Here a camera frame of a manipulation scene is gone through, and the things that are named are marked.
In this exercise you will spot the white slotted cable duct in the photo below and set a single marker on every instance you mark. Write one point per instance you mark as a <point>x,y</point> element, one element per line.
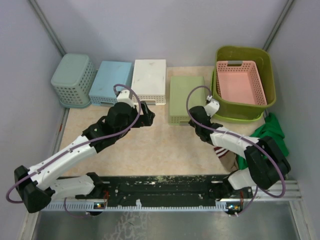
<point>138,206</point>

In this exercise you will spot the aluminium frame post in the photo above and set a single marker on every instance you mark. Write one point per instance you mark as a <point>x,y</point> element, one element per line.
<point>47,26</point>
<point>281,18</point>

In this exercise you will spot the light blue perforated basket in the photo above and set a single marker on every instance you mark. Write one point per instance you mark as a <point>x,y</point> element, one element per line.
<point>109,74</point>

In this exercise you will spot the aluminium frame post right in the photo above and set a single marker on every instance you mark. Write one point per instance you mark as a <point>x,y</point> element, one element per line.
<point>281,18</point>

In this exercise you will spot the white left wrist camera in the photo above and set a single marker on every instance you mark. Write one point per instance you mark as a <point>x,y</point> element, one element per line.
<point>125,96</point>

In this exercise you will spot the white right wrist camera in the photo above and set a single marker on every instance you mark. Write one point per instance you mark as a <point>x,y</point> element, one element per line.
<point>212,106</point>

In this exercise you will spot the green cloth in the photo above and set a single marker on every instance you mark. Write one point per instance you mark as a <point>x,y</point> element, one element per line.
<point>272,128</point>

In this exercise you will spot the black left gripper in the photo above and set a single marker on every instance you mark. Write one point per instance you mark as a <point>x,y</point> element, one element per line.
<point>146,119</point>

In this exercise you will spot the aluminium frame post left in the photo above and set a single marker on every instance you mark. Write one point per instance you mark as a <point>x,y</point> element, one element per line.
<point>47,26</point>

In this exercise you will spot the pink perforated basket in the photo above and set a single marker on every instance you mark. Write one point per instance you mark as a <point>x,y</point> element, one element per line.
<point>239,82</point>

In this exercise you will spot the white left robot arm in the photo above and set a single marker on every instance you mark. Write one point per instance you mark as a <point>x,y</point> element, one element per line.
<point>38,185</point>

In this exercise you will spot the green plastic tub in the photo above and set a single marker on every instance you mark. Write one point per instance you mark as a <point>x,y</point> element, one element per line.
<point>265,70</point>

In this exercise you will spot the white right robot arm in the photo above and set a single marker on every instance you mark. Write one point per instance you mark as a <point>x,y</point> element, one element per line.
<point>266,164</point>

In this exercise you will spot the white basket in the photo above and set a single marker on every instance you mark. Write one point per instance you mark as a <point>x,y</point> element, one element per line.
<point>149,80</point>

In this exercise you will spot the beige striped sock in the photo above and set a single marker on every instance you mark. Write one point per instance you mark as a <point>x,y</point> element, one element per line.
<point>227,158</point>

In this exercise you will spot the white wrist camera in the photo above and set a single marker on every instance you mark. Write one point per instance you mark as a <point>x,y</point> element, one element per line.
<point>125,96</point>
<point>212,106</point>

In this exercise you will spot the pale green perforated basket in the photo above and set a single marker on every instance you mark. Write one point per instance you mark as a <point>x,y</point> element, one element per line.
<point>179,89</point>

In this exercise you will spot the green tub lid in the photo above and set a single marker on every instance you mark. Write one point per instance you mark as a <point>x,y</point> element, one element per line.
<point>230,119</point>

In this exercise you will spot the large teal perforated basket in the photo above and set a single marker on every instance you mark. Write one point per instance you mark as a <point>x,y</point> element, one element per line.
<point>73,79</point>

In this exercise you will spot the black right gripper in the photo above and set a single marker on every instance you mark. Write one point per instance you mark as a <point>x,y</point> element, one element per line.
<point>190,122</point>

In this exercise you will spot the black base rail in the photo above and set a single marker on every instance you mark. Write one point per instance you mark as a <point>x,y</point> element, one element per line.
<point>157,190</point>

